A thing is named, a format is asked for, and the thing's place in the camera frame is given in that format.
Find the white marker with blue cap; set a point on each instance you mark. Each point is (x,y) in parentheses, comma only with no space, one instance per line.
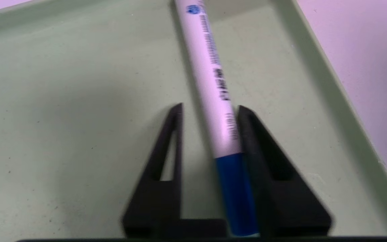
(213,84)

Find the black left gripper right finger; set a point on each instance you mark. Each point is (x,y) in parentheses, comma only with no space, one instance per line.
(281,201)

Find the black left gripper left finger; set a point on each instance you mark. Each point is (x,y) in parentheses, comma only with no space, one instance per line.
(160,201)

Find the light green plastic tray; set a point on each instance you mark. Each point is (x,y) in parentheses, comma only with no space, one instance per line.
(79,117)

